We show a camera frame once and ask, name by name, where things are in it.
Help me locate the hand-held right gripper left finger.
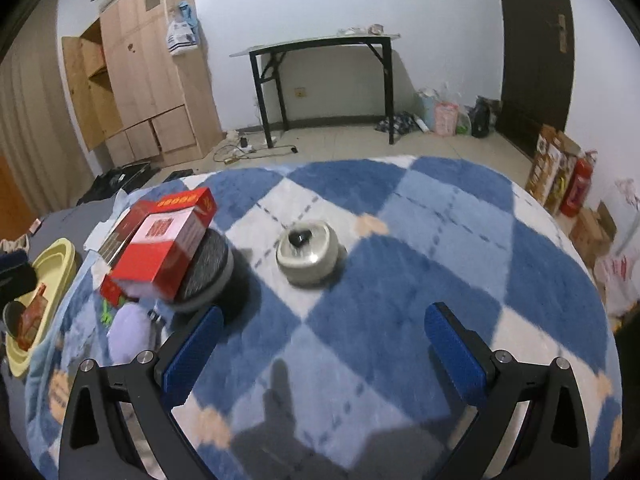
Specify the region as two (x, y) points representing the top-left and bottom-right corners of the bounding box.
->
(59, 305), (224, 480)

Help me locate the plaid cloth on floor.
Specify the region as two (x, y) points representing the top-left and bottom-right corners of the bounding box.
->
(375, 112), (417, 137)

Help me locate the plain cardboard box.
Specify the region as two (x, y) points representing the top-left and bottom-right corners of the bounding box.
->
(570, 202), (619, 267)

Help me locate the beige round case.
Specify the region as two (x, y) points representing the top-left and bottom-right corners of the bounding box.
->
(276, 221), (347, 287)

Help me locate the metal door handle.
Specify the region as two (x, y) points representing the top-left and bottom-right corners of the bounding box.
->
(554, 14), (571, 54)

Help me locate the hanging blue bag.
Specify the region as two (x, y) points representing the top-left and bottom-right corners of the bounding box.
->
(177, 2), (200, 32)

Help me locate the light blue bag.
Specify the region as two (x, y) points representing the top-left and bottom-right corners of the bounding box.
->
(417, 87), (442, 132)

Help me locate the black flat case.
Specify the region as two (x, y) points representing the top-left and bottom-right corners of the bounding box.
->
(75, 160), (162, 207)

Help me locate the beige curtain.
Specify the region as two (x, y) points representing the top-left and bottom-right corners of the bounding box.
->
(0, 35), (101, 226)

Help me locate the pink bag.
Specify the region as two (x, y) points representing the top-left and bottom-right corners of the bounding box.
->
(434, 101), (460, 136)

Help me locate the black folding table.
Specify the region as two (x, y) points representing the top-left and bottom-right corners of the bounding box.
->
(229, 32), (402, 149)

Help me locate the pale purple plush toy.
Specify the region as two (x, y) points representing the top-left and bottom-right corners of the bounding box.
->
(107, 302), (154, 367)

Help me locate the cream cigarette box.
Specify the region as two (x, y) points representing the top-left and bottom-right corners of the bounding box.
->
(107, 212), (208, 301)

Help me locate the dark red striped box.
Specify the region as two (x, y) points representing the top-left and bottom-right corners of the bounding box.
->
(97, 210), (151, 267)

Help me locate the pale yellow plastic basin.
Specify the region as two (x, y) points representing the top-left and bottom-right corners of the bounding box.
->
(4, 239), (84, 381)

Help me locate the red fire extinguisher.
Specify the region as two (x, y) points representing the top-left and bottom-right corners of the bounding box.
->
(560, 150), (599, 219)

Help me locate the blue checked plush blanket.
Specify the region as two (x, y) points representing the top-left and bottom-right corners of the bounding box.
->
(25, 156), (626, 480)

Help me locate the floor cable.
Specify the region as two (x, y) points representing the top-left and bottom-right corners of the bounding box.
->
(214, 142), (301, 164)

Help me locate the black round sponge grey band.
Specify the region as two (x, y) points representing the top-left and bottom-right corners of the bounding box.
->
(170, 229), (237, 314)

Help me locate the brown wooden panel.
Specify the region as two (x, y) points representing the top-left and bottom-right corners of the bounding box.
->
(0, 154), (39, 242)

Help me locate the white and red plastic bag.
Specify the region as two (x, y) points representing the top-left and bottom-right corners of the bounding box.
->
(592, 252), (640, 322)

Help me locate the white printed plastic bag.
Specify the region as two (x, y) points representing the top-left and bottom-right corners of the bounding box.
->
(165, 19), (199, 57)

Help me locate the red cigarette box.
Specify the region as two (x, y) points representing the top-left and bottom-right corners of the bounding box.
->
(131, 187), (217, 241)
(100, 277), (127, 309)
(19, 284), (49, 352)

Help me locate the black bag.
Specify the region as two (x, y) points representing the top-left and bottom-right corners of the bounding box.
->
(470, 96), (501, 139)

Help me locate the grey bed sheet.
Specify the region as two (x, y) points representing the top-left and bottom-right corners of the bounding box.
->
(27, 205), (126, 256)

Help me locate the light wooden wardrobe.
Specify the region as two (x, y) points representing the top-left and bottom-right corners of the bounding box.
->
(61, 0), (224, 169)

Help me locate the printed cardboard box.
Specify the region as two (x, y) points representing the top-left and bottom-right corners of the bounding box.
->
(525, 124), (584, 217)

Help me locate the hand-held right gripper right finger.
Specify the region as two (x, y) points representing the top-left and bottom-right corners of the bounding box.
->
(424, 302), (593, 480)

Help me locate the dark brown door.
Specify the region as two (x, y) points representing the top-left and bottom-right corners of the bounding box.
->
(495, 0), (577, 161)

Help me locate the black round sponge white end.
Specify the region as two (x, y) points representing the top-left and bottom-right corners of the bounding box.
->
(2, 300), (31, 343)

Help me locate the black cylindrical object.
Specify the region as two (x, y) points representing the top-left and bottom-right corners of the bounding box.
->
(0, 252), (39, 302)

